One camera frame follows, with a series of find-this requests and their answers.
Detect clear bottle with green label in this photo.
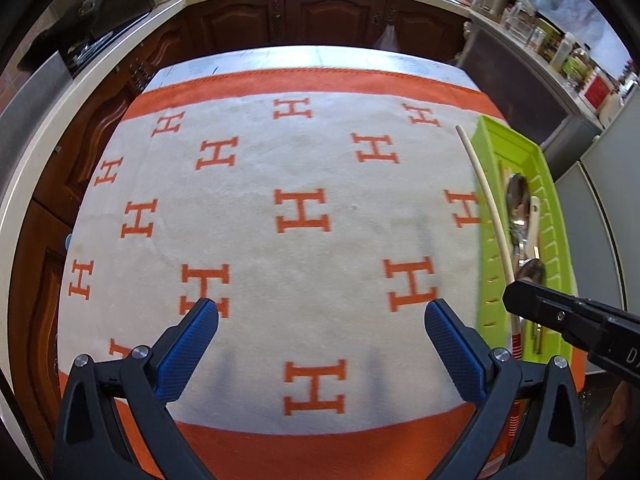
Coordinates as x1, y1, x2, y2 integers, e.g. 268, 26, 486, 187
565, 45, 601, 81

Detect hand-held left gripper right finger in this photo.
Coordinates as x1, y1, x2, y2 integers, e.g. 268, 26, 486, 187
424, 299, 588, 480

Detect grey refrigerator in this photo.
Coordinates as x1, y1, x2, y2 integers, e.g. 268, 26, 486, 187
550, 75, 640, 376

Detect red label container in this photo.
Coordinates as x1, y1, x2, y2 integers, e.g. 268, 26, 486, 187
580, 67, 613, 111

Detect glass jar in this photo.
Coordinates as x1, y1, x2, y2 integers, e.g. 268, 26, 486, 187
505, 0, 536, 36

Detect black glossy panel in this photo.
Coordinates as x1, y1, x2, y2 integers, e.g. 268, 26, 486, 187
30, 0, 156, 56

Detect gas stove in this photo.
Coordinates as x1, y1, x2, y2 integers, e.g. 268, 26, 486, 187
60, 30, 121, 68

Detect white plastic bag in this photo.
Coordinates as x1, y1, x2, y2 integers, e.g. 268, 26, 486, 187
375, 22, 403, 53

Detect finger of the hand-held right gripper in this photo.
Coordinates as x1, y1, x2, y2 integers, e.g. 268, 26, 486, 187
502, 280, 608, 354

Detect pale patterned table cover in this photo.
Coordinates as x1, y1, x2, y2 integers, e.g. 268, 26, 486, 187
145, 45, 481, 93

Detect white-capped bottle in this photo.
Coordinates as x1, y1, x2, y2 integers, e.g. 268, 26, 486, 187
550, 32, 576, 73

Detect large metal spoon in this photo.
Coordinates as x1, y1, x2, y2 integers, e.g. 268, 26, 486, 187
506, 172, 533, 261

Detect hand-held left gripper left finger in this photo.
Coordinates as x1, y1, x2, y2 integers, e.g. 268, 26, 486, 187
52, 297, 221, 480

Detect green plastic tray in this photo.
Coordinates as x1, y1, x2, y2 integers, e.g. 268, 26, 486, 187
472, 115, 583, 363

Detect orange beige printed blanket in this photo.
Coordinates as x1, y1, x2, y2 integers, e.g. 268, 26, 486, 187
55, 67, 588, 480

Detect cream chopstick with red bands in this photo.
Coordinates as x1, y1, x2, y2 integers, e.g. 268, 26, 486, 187
456, 125, 525, 456

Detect metal cabinet with frosted doors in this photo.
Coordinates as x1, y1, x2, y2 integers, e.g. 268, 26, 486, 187
452, 22, 603, 181

